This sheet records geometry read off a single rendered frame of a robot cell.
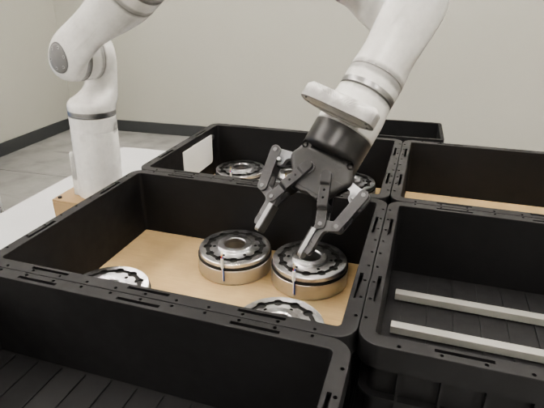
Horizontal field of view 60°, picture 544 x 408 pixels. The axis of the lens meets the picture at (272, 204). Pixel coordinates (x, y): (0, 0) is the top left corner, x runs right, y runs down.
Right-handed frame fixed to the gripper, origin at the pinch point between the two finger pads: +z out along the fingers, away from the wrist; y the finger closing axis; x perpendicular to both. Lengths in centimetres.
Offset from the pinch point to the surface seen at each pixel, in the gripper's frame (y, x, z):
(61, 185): 78, -49, 20
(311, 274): -4.1, -5.5, 3.0
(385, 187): -5.2, -14.3, -13.1
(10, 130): 311, -222, 42
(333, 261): -5.1, -8.6, 0.0
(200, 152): 32.4, -27.0, -5.0
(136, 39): 280, -253, -75
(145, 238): 23.4, -11.3, 12.2
